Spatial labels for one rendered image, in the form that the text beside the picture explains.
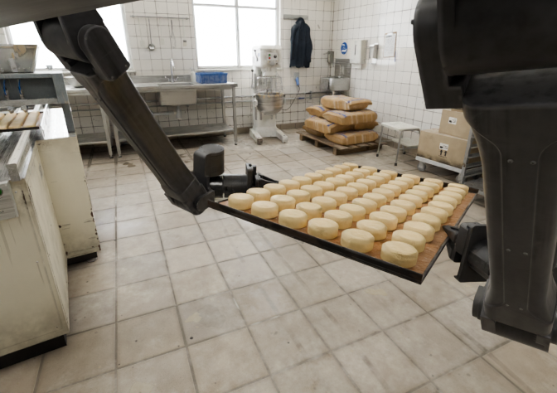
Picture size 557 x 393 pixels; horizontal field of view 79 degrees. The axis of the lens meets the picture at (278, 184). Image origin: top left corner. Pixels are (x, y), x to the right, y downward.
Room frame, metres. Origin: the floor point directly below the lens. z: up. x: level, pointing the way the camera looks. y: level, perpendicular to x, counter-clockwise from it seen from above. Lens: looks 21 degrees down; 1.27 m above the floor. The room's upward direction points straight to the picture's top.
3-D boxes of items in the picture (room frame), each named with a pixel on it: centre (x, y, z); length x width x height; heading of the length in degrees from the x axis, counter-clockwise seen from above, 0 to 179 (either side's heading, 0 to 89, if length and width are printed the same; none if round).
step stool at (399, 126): (4.17, -1.57, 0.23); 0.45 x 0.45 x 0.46; 16
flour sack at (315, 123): (4.89, -0.71, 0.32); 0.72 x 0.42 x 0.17; 29
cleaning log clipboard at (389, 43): (5.04, -1.55, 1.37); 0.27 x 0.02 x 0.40; 24
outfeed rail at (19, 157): (2.00, 1.47, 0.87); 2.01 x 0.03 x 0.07; 31
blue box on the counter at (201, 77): (5.11, 0.97, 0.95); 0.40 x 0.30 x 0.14; 117
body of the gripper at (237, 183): (0.76, 0.10, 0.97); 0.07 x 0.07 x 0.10; 9
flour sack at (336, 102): (4.94, -0.95, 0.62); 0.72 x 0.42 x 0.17; 31
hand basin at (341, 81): (5.88, -0.97, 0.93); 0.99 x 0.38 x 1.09; 24
